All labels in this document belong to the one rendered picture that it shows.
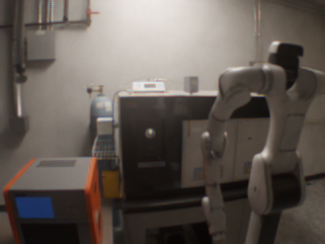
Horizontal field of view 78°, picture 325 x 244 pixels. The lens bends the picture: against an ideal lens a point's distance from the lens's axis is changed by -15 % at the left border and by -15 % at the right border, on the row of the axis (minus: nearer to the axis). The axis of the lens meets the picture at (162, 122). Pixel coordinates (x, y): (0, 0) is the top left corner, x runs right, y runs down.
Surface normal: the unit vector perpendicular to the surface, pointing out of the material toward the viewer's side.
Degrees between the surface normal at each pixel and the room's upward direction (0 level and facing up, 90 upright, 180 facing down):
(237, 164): 90
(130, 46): 90
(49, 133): 90
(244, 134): 90
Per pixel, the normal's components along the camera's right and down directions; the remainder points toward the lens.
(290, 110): 0.15, 0.36
